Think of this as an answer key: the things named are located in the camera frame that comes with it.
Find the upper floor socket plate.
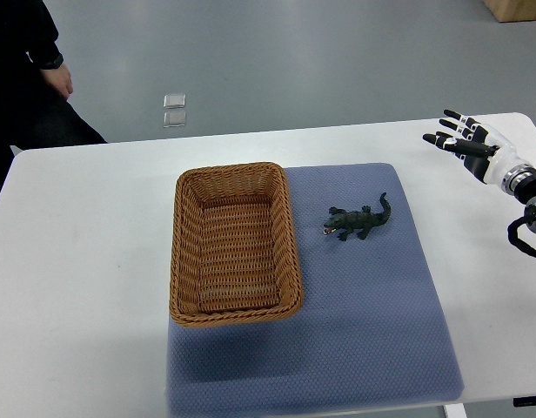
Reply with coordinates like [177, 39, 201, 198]
[164, 93, 186, 109]

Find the person in black clothes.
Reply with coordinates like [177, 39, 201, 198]
[0, 1, 104, 192]

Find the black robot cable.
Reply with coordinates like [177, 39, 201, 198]
[506, 216, 536, 260]

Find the white table leg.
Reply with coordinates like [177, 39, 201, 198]
[443, 403, 467, 418]

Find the brown wicker basket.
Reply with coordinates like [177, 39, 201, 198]
[169, 162, 304, 327]

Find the dark green toy crocodile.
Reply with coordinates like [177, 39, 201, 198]
[323, 192, 392, 241]

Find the lower floor socket plate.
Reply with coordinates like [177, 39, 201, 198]
[163, 111, 186, 128]

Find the black table control panel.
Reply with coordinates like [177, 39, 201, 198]
[513, 396, 536, 408]

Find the floor socket plate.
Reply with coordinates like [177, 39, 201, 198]
[163, 111, 186, 128]
[164, 93, 186, 109]

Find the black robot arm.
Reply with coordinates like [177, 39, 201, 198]
[501, 160, 536, 234]

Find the person's bare hand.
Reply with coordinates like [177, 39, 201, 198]
[40, 64, 73, 100]

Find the blue textured mat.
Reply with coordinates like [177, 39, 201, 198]
[166, 163, 464, 417]

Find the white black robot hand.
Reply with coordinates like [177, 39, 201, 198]
[423, 110, 536, 193]

